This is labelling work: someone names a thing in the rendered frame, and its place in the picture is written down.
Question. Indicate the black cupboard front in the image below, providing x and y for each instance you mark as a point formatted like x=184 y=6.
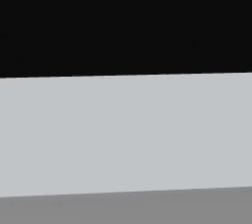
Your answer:
x=126 y=21

